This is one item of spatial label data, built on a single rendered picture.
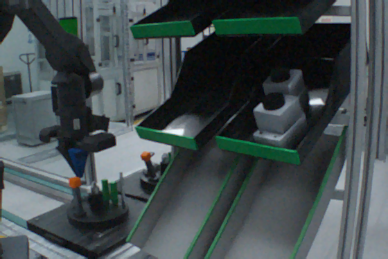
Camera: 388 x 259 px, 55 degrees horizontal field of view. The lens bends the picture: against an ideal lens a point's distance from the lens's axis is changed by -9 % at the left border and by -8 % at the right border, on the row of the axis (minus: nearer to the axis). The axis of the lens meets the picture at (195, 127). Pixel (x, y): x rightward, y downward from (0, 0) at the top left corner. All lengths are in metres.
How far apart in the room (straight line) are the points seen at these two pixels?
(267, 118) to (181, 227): 0.27
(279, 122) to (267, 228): 0.20
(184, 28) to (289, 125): 0.19
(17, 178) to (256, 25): 1.02
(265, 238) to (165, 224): 0.18
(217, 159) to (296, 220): 0.19
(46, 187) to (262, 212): 0.74
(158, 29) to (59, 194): 0.70
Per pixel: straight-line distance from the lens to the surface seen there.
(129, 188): 1.06
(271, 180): 0.67
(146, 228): 0.71
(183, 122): 0.65
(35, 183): 1.26
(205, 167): 0.72
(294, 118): 0.52
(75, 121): 0.80
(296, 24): 0.48
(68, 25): 1.03
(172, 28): 0.57
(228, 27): 0.54
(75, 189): 0.85
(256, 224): 0.64
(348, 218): 0.66
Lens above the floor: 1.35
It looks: 13 degrees down
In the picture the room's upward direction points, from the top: 2 degrees counter-clockwise
